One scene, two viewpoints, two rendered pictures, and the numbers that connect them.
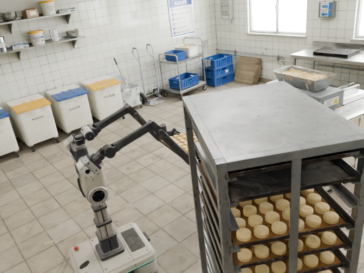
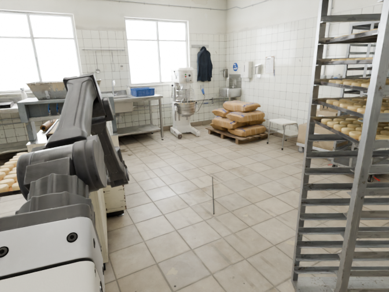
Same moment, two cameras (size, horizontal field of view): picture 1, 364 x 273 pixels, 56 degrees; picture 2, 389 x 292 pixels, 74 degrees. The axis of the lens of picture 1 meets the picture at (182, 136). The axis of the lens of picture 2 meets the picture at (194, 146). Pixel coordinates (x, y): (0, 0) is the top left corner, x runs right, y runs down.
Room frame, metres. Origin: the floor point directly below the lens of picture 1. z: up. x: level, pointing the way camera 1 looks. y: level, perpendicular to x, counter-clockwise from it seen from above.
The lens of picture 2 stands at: (1.91, 0.85, 1.41)
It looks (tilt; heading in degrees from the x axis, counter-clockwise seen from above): 17 degrees down; 278
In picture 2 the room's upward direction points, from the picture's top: 2 degrees counter-clockwise
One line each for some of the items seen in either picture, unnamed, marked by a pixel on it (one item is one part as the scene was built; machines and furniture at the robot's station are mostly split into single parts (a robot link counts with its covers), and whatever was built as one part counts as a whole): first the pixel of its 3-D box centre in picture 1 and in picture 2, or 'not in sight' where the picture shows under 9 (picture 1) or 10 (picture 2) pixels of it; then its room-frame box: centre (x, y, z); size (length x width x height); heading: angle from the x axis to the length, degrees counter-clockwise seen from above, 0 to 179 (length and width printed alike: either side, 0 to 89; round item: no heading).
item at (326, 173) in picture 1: (259, 147); not in sight; (1.16, -0.29, 1.68); 0.60 x 0.40 x 0.02; 6
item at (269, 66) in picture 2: not in sight; (270, 66); (1.12, -4.63, 1.37); 0.27 x 0.02 x 0.40; 126
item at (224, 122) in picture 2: not in sight; (228, 121); (1.90, -4.30, 0.32); 0.72 x 0.42 x 0.17; 131
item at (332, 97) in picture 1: (301, 102); (72, 116); (3.28, -1.27, 1.01); 0.72 x 0.33 x 0.34; 27
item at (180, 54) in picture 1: (175, 55); not in sight; (7.02, -0.06, 0.87); 0.40 x 0.30 x 0.16; 40
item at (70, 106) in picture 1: (71, 110); not in sight; (5.79, 1.89, 0.38); 0.64 x 0.54 x 0.77; 35
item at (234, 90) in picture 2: not in sight; (231, 86); (1.86, -5.33, 0.93); 0.99 x 0.38 x 1.09; 126
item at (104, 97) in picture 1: (103, 100); not in sight; (6.17, 1.37, 0.38); 0.64 x 0.54 x 0.77; 34
